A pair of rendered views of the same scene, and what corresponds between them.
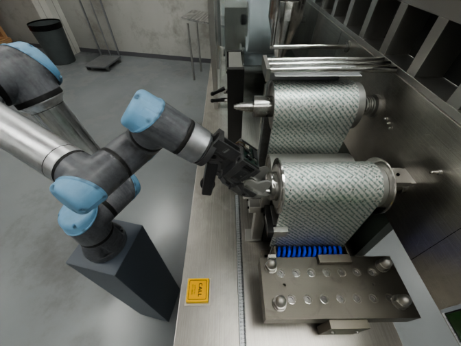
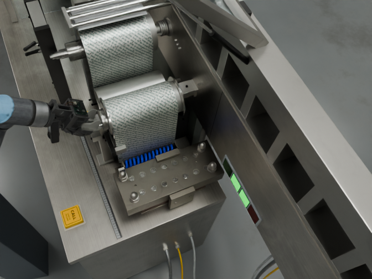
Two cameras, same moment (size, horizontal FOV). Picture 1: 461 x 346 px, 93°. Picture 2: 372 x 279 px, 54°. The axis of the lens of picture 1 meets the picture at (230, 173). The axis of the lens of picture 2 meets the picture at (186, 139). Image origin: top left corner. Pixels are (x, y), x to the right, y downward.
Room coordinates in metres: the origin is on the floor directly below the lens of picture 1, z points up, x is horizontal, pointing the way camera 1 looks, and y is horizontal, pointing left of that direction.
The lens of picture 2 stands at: (-0.33, -0.01, 2.31)
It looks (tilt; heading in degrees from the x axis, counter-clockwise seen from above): 60 degrees down; 328
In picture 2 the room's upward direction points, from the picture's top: 10 degrees clockwise
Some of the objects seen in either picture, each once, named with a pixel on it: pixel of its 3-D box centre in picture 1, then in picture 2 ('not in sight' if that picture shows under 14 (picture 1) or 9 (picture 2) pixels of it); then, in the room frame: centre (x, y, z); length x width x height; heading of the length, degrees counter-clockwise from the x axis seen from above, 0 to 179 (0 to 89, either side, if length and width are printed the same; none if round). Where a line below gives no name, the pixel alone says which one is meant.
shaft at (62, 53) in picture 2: (243, 106); (58, 55); (0.61, -0.04, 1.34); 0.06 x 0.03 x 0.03; 91
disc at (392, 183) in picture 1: (374, 185); (176, 96); (0.37, -0.38, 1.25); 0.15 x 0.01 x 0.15; 1
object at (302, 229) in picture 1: (314, 231); (146, 140); (0.31, -0.24, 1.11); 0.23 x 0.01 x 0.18; 91
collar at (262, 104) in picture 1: (262, 106); (76, 50); (0.61, -0.10, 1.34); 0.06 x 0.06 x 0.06; 1
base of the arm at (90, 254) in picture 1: (100, 237); not in sight; (0.37, 0.48, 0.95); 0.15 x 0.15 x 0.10
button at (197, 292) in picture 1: (197, 290); (72, 216); (0.20, 0.11, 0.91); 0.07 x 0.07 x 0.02; 1
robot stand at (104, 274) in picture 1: (141, 280); (4, 242); (0.37, 0.48, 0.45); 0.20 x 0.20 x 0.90; 77
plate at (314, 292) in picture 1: (330, 287); (169, 176); (0.19, -0.29, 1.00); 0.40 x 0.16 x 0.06; 91
